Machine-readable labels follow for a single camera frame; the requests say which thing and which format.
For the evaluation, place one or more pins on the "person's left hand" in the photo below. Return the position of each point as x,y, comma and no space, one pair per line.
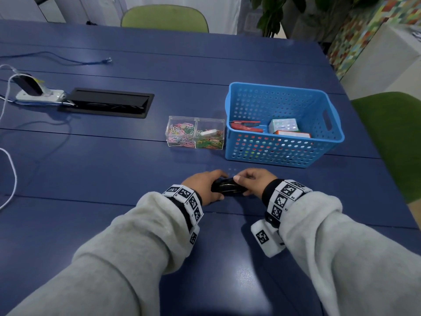
201,186

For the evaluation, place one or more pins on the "person's right hand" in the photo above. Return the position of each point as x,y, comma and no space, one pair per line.
259,182

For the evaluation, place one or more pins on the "person's left thumb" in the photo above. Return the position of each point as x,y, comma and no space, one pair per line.
219,176

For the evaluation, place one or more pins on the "person's right fingers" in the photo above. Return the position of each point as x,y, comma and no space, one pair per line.
241,177

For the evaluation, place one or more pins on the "black stapler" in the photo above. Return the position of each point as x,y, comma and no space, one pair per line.
227,187

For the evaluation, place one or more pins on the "person's left forearm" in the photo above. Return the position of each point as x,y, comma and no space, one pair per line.
108,259

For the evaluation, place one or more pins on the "person's right forearm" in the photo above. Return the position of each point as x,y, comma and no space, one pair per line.
348,256

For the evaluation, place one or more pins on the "clear box bright paper clips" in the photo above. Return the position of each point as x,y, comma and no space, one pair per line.
210,134

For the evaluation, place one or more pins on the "left wrist marker band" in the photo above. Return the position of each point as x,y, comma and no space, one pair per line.
188,207

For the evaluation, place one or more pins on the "wrist marker band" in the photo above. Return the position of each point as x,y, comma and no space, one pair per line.
279,210
188,207

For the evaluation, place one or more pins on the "right wrist marker band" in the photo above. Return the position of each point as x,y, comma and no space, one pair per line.
279,210

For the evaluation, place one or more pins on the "red stapler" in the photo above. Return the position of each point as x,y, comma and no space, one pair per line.
246,126

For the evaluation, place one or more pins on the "clear box pastel paper clips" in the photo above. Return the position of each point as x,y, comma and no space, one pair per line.
180,132

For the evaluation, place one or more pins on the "blue perforated plastic basket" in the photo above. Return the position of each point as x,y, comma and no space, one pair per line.
283,128

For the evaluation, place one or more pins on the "white patterned box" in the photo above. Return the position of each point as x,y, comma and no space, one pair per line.
283,125

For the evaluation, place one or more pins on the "orange and white box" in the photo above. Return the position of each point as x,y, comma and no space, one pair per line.
292,134

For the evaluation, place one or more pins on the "dark green chair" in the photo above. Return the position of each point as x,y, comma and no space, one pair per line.
391,134

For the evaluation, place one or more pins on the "light green chair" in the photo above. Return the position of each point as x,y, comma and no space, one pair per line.
164,19

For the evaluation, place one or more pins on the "green potted plant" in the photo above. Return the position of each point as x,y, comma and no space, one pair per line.
279,13

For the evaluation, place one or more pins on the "white cabinet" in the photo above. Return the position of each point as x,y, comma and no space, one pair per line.
381,59

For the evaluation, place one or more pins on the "colourful mosaic panel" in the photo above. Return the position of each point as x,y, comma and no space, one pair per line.
365,26

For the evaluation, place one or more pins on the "white power strip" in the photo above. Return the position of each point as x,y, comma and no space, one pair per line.
39,96

